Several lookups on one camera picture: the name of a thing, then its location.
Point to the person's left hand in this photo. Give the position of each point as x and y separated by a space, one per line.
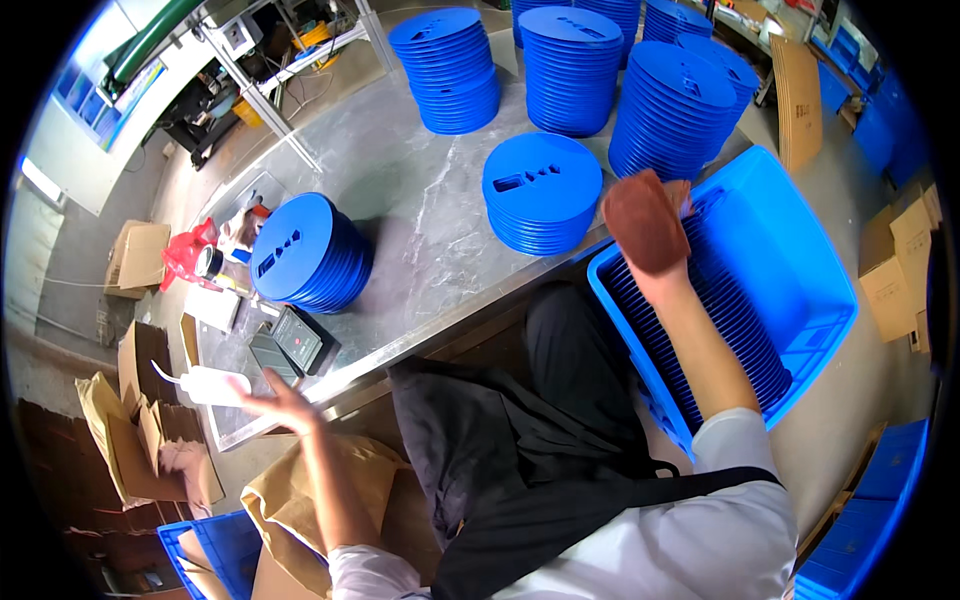
289 411

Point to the person's right hand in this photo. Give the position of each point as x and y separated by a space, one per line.
679 196

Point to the person's left fingers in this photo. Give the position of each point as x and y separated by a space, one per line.
259 390

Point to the person's right fingers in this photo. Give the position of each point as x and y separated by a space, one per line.
679 196

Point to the brown abrasive pad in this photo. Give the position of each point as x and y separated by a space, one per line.
643 223

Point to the dark grey flat device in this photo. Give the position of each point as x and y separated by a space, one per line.
268 356

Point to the white squeeze bottle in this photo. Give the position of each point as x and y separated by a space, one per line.
210 386

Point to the black device with red button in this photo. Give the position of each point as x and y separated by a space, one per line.
300 341

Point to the stack of blue plastic discs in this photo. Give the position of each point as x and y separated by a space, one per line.
536 3
675 19
741 75
571 71
667 112
624 13
300 251
446 71
540 191

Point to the white box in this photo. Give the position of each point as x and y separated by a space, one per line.
214 307

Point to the large blue plastic crate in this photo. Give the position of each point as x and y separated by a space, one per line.
772 247

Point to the brown paper bag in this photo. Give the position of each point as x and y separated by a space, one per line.
300 495

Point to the heap of cardboard boxes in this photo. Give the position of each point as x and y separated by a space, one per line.
142 450

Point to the row of blue discs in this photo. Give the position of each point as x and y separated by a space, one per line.
720 322

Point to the round black tin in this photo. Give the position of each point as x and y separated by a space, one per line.
208 262

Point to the flat cardboard sheet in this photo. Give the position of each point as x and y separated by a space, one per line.
797 101

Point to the red plastic bag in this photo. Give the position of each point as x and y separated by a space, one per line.
181 251

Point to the white plastic bag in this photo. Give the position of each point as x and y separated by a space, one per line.
244 225

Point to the small blue plastic crate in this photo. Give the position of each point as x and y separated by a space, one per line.
217 551

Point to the open cardboard box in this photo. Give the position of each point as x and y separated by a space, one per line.
139 259

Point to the person's legs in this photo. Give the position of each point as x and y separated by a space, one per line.
570 352

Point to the row of blue bins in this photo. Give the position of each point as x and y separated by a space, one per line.
877 112

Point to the stack of cardboard cartons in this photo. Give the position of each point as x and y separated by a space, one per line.
896 262

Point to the person's body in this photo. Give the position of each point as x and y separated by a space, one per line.
637 540

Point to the green pipe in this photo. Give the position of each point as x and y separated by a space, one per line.
150 37

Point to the stack of blue crates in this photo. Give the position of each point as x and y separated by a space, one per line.
862 517

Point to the metal frame workbench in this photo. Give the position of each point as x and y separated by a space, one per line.
255 94

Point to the blue wall poster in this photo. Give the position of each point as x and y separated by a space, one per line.
112 101

